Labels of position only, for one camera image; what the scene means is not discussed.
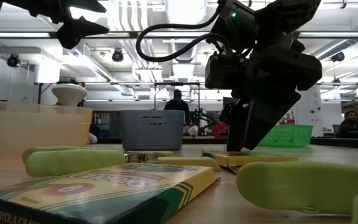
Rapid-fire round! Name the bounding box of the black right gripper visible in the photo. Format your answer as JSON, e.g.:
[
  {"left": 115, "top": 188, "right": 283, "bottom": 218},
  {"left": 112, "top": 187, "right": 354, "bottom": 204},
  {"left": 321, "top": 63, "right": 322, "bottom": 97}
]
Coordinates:
[{"left": 227, "top": 46, "right": 323, "bottom": 152}]

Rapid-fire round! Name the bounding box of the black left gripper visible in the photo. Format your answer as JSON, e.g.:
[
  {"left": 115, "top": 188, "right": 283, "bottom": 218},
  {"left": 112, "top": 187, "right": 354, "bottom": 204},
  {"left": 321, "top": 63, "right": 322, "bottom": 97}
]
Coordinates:
[{"left": 0, "top": 0, "right": 110, "bottom": 50}]

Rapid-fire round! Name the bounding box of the yellow green crayon box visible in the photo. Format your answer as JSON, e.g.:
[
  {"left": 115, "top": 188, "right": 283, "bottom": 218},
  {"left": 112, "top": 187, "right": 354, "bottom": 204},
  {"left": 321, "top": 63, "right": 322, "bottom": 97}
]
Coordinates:
[
  {"left": 201, "top": 148, "right": 298, "bottom": 174},
  {"left": 0, "top": 162, "right": 216, "bottom": 224}
]

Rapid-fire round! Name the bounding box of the pale green block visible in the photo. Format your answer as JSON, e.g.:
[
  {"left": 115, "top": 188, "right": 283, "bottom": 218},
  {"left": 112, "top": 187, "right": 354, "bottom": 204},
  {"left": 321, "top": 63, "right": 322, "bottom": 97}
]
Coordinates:
[
  {"left": 21, "top": 146, "right": 150, "bottom": 178},
  {"left": 236, "top": 161, "right": 358, "bottom": 224}
]

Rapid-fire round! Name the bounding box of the black monitor on stand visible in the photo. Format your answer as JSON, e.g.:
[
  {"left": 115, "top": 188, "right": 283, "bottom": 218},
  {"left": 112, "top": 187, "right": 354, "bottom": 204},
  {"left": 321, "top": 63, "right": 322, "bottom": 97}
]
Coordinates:
[{"left": 223, "top": 96, "right": 239, "bottom": 108}]

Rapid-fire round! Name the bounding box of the red bag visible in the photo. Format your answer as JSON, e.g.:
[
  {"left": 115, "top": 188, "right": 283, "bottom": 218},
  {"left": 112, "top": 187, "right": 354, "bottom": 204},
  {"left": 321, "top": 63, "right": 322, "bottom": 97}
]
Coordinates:
[{"left": 211, "top": 121, "right": 229, "bottom": 139}]

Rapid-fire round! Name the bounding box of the green plastic mesh basket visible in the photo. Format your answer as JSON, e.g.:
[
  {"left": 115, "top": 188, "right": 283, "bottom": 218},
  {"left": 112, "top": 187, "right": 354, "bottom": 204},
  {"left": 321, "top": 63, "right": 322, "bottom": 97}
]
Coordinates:
[{"left": 258, "top": 124, "right": 314, "bottom": 148}]

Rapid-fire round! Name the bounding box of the black ceiling spotlight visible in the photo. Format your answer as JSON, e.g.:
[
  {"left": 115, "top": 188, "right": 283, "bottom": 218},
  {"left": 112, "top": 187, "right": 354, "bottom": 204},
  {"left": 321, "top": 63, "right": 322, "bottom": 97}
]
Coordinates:
[
  {"left": 331, "top": 51, "right": 346, "bottom": 62},
  {"left": 6, "top": 53, "right": 21, "bottom": 68},
  {"left": 111, "top": 49, "right": 124, "bottom": 62}
]

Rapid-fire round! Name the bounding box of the small white cylinder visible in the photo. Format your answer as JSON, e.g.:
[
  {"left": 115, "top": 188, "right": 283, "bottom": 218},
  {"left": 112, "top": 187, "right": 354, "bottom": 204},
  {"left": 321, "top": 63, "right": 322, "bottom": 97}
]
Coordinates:
[{"left": 187, "top": 124, "right": 200, "bottom": 137}]

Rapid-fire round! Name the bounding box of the white building pillar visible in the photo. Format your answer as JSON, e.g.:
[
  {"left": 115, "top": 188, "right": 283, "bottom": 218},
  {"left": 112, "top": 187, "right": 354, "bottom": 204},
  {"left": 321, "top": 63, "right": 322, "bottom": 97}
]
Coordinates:
[{"left": 295, "top": 85, "right": 324, "bottom": 138}]

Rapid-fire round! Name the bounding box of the black overhead light bar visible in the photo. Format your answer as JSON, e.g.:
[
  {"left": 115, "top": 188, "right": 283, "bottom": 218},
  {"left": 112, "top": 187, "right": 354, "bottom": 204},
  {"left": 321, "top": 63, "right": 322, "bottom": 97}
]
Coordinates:
[{"left": 0, "top": 30, "right": 358, "bottom": 40}]

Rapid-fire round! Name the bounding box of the seated person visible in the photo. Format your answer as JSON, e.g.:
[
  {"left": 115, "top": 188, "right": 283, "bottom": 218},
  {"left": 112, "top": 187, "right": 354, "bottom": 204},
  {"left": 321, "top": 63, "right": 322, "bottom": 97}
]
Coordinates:
[{"left": 338, "top": 110, "right": 358, "bottom": 139}]

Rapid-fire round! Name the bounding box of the dark grey plastic bin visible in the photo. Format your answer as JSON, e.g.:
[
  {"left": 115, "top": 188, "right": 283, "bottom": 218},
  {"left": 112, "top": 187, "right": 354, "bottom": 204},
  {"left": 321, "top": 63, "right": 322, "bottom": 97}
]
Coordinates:
[{"left": 119, "top": 109, "right": 185, "bottom": 152}]

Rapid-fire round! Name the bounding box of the orange translucent plastic bin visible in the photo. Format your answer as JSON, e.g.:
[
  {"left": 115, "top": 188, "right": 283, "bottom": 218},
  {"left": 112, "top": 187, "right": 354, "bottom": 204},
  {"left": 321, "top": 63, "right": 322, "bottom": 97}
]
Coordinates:
[{"left": 0, "top": 100, "right": 93, "bottom": 170}]

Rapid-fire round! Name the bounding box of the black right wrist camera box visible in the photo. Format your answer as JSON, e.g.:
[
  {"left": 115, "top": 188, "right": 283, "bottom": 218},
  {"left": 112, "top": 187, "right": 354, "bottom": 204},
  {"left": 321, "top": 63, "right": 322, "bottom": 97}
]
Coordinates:
[{"left": 204, "top": 50, "right": 252, "bottom": 91}]

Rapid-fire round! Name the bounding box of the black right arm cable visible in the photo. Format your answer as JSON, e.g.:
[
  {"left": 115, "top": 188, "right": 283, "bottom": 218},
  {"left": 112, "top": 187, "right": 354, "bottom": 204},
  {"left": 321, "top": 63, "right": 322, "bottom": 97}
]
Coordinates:
[{"left": 135, "top": 2, "right": 229, "bottom": 63}]

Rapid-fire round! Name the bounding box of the black metal table frame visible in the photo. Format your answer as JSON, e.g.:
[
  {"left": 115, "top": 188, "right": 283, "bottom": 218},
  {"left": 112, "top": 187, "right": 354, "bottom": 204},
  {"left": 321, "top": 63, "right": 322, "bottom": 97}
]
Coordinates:
[{"left": 90, "top": 136, "right": 358, "bottom": 149}]

